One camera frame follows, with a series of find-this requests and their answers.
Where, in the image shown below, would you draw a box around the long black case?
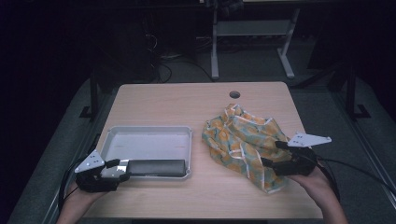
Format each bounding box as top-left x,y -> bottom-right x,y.
126,159 -> 188,178

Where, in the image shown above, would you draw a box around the black metal stand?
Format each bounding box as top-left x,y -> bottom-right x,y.
345,63 -> 372,121
78,69 -> 101,122

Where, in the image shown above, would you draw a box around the person's right hand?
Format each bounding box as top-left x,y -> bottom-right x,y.
288,167 -> 336,204

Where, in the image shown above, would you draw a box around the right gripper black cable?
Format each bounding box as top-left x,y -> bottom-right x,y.
311,154 -> 396,203

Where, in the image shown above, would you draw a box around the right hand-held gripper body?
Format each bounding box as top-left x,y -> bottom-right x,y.
273,132 -> 332,177

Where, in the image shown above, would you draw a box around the white plastic tray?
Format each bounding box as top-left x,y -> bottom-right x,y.
100,125 -> 193,181

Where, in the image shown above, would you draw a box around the gray metal rail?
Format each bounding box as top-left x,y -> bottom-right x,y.
40,92 -> 113,224
330,91 -> 396,206

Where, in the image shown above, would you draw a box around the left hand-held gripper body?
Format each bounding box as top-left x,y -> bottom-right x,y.
74,149 -> 125,193

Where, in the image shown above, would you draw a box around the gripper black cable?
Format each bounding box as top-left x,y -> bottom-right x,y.
311,154 -> 396,203
57,133 -> 101,214

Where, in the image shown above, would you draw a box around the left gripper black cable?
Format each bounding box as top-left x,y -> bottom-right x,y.
57,133 -> 101,214

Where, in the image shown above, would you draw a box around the black floor cables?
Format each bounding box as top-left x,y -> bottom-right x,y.
143,32 -> 217,84

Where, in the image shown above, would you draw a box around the orange patterned cloth bag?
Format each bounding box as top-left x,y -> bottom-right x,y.
201,103 -> 293,194

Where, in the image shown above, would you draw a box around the person's left hand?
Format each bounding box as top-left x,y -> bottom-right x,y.
61,181 -> 107,217

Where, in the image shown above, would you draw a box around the white metal table frame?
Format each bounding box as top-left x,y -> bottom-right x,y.
210,7 -> 302,80

